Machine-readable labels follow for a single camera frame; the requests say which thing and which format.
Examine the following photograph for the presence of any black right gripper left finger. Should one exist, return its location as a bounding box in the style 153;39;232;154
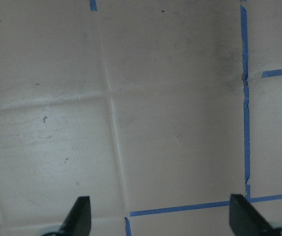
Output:
43;196;91;236

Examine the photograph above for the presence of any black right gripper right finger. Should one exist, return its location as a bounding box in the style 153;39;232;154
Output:
229;194;282;236

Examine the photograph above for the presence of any brown paper table mat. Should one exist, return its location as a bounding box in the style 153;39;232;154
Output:
0;0;282;236

